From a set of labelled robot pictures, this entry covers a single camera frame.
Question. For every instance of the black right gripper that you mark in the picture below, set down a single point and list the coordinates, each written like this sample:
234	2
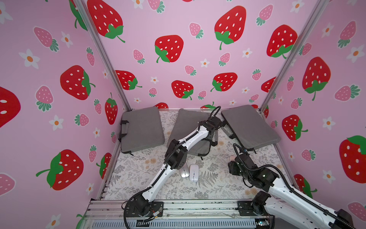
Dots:
237	161

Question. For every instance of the grey laptop bag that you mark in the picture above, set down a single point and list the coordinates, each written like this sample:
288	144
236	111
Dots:
141	129
246	125
186	122

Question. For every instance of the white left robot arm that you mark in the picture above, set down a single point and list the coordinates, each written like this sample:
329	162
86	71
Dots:
175	158

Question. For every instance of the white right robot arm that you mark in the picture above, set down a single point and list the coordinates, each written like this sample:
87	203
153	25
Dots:
279	199

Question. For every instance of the white computer mouse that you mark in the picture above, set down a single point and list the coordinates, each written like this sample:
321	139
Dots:
194	173

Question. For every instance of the silver computer mouse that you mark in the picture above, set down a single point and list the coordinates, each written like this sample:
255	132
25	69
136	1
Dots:
184	171

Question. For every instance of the floral patterned table mat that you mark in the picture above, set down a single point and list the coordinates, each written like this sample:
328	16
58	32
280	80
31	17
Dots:
133	173

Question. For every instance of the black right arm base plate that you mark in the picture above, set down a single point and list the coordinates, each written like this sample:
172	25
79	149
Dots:
250	208

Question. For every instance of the aluminium frame post right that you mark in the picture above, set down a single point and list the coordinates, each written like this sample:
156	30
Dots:
311	22

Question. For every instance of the aluminium frame post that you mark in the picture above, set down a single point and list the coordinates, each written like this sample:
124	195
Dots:
311	22
86	17

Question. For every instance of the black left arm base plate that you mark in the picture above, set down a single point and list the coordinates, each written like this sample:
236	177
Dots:
135	209

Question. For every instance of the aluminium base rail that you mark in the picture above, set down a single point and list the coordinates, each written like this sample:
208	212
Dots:
177	214

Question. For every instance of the aluminium frame post left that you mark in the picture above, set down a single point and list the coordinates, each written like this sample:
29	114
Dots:
86	17

